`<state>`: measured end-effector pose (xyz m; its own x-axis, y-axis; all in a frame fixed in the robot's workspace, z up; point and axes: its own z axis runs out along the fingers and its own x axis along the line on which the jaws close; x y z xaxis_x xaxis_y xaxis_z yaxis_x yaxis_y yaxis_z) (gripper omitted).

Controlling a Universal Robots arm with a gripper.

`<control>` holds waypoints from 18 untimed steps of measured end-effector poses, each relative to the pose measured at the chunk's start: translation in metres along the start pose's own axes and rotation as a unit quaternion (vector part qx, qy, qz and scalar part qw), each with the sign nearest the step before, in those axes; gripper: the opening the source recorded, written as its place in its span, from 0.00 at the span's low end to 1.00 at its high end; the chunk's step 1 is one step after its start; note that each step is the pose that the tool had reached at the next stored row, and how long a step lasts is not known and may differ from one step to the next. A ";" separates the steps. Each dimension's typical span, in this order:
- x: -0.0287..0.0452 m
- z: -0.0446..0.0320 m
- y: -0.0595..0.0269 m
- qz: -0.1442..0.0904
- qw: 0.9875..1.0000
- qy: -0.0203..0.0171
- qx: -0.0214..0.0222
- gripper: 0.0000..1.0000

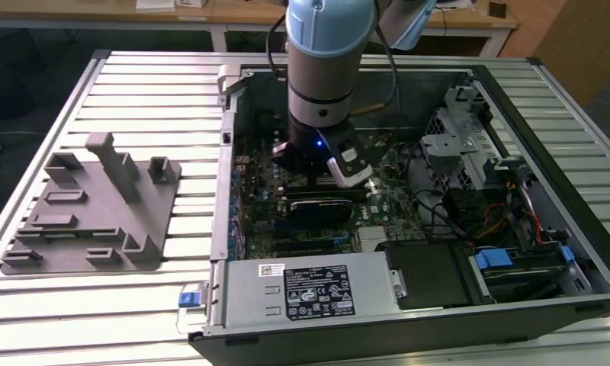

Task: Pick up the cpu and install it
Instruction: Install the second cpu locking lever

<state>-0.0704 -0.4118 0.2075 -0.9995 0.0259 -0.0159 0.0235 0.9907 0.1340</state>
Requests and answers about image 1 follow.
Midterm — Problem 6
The black case cable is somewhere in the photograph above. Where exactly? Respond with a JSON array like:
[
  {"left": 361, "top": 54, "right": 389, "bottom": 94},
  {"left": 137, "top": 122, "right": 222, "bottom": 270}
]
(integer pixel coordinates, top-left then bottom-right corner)
[{"left": 414, "top": 188, "right": 469, "bottom": 241}]

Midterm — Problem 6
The grey parts rack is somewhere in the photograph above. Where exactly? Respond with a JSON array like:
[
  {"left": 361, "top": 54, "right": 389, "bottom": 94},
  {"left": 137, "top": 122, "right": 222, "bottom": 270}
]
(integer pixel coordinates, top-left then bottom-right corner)
[{"left": 0, "top": 131, "right": 184, "bottom": 276}]

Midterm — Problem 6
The grey case latch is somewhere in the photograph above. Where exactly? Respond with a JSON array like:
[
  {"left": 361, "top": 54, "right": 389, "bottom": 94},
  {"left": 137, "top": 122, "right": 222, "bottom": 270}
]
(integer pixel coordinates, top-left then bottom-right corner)
[{"left": 217, "top": 63, "right": 249, "bottom": 95}]

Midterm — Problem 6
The wooden desk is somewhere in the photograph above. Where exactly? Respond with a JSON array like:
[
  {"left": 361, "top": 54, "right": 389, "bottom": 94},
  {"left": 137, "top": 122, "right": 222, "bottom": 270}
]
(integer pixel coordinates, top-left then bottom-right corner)
[{"left": 0, "top": 0, "right": 521, "bottom": 53}]

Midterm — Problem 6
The black expansion slot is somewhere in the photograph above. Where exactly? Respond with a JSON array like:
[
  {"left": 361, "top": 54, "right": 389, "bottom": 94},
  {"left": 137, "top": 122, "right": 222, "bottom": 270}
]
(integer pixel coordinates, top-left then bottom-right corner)
[{"left": 273, "top": 238, "right": 361, "bottom": 255}]

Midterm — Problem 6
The silver chipset heatsink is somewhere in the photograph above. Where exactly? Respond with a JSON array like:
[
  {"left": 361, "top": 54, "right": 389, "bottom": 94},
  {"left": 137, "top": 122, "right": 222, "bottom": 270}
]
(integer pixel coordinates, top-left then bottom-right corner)
[{"left": 358, "top": 226, "right": 392, "bottom": 253}]

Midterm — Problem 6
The green motherboard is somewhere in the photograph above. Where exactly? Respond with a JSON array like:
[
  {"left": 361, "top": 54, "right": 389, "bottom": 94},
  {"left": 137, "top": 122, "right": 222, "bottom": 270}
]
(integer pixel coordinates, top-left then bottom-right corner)
[{"left": 232, "top": 127, "right": 471, "bottom": 260}]

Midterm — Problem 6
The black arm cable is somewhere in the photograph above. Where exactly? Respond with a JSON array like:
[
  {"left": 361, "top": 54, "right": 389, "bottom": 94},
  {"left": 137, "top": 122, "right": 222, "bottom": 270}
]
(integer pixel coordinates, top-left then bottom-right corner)
[
  {"left": 264, "top": 14, "right": 292, "bottom": 84},
  {"left": 373, "top": 22, "right": 402, "bottom": 115}
]

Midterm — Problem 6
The silver power supply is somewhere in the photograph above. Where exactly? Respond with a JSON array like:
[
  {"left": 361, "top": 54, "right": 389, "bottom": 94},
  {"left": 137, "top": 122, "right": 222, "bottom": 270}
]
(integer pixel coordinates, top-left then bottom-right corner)
[{"left": 210, "top": 254, "right": 406, "bottom": 329}]

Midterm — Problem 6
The black PC case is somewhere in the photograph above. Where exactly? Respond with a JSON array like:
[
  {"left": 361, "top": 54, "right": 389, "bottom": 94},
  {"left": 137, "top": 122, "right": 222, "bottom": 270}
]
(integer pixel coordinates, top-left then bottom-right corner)
[{"left": 186, "top": 63, "right": 610, "bottom": 366}]

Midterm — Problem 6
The black plastic shroud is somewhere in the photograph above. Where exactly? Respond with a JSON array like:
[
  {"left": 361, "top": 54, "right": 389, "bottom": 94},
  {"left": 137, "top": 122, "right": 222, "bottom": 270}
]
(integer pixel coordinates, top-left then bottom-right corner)
[{"left": 374, "top": 239, "right": 495, "bottom": 310}]

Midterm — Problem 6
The yellow wire bundle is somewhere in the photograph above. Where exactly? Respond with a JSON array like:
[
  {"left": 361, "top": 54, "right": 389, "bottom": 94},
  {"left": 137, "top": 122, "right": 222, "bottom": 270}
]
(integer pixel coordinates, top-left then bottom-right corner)
[{"left": 477, "top": 223, "right": 507, "bottom": 239}]

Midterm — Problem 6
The wooden cabinet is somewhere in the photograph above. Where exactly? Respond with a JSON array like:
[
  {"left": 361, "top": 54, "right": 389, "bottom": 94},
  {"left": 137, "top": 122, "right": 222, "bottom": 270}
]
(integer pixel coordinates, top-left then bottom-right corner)
[{"left": 498, "top": 0, "right": 610, "bottom": 110}]

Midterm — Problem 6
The silver metal drive cage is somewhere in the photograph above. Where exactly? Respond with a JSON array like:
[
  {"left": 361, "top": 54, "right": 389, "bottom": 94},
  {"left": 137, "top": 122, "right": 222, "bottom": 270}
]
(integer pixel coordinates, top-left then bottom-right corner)
[{"left": 417, "top": 84, "right": 513, "bottom": 194}]

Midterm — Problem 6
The red data cable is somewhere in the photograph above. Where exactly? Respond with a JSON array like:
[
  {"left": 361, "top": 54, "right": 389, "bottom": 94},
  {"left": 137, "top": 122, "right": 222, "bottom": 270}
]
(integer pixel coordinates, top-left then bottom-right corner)
[{"left": 533, "top": 211, "right": 546, "bottom": 245}]

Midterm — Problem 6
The hard disk in blue carrier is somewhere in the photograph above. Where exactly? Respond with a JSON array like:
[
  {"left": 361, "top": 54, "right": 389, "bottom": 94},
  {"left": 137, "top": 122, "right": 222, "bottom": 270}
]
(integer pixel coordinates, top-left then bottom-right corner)
[{"left": 467, "top": 245, "right": 577, "bottom": 303}]

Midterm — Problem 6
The black graphics card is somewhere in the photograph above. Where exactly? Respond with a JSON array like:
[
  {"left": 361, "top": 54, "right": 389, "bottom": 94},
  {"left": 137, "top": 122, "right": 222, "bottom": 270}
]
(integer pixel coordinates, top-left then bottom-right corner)
[{"left": 285, "top": 197, "right": 358, "bottom": 232}]

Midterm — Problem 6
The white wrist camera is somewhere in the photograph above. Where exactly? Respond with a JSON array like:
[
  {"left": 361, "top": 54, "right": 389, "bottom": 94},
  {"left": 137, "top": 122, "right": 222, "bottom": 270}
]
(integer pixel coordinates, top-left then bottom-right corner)
[{"left": 325, "top": 133, "right": 374, "bottom": 189}]

